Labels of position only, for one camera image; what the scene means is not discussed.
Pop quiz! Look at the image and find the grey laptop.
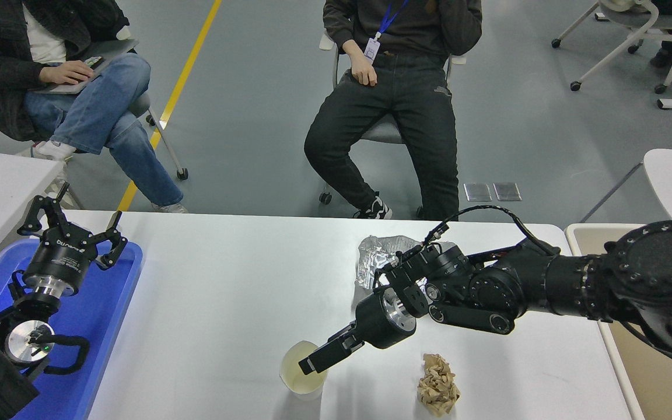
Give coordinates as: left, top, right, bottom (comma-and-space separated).
36, 38, 139, 95

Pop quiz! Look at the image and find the white paper cup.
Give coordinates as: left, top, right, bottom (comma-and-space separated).
279, 341, 330, 402

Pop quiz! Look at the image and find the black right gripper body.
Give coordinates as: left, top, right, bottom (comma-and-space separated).
355, 289, 417, 349

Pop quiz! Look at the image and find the blue plastic tray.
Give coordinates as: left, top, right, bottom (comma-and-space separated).
0, 238, 144, 420

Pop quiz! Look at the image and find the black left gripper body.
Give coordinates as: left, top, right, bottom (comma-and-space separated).
24, 225, 99, 289

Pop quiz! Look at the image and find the blue lanyard with badge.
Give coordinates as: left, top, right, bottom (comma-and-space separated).
364, 0, 411, 65

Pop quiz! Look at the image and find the large pale bin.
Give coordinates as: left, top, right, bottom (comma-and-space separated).
565, 223, 672, 420

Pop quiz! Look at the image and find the person's right hand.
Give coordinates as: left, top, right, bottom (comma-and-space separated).
38, 60, 96, 86
350, 55, 379, 87

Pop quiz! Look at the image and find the crumpled tan paper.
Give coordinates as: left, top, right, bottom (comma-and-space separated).
417, 353, 461, 417

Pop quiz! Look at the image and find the foil tray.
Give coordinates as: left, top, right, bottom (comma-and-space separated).
356, 234, 458, 291

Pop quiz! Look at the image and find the grey office chair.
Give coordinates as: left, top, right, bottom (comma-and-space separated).
318, 30, 468, 206
117, 24, 190, 180
552, 0, 672, 94

